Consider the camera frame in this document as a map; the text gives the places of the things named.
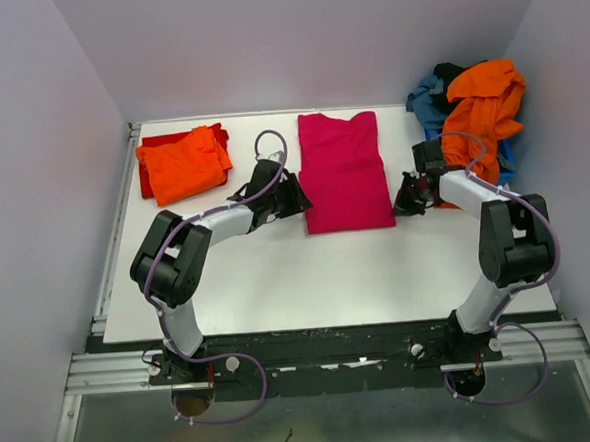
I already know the magenta t shirt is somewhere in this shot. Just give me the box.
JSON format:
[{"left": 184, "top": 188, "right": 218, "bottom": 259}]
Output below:
[{"left": 298, "top": 111, "right": 395, "bottom": 235}]

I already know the orange t shirt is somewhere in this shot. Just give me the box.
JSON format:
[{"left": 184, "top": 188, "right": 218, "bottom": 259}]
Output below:
[
  {"left": 441, "top": 59, "right": 526, "bottom": 184},
  {"left": 133, "top": 124, "right": 236, "bottom": 208}
]

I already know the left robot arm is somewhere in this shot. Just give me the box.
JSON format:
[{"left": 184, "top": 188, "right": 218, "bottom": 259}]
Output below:
[{"left": 130, "top": 159, "right": 312, "bottom": 364}]

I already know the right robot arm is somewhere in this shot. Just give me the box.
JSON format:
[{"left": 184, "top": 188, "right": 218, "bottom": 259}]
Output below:
[{"left": 392, "top": 138, "right": 561, "bottom": 337}]

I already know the blue grey t shirt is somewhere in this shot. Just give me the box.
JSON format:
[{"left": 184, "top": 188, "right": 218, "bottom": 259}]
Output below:
[{"left": 405, "top": 74, "right": 448, "bottom": 131}]

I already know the blue plastic bin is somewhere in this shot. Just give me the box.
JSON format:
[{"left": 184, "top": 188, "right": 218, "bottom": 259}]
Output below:
[{"left": 424, "top": 129, "right": 517, "bottom": 185}]

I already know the folded orange t shirt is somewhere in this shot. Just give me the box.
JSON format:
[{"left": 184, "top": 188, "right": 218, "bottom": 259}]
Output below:
[{"left": 133, "top": 124, "right": 236, "bottom": 208}]

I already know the black t shirt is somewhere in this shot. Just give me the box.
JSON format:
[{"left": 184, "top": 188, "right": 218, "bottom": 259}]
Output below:
[{"left": 433, "top": 62, "right": 467, "bottom": 116}]

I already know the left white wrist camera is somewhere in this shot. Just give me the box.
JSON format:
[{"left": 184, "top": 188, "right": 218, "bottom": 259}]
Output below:
[{"left": 266, "top": 151, "right": 286, "bottom": 165}]

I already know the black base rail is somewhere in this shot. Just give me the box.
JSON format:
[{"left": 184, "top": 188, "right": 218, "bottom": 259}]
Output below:
[{"left": 149, "top": 319, "right": 502, "bottom": 402}]

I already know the aluminium frame rail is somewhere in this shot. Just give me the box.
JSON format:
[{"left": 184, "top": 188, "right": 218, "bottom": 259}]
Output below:
[{"left": 65, "top": 320, "right": 590, "bottom": 396}]

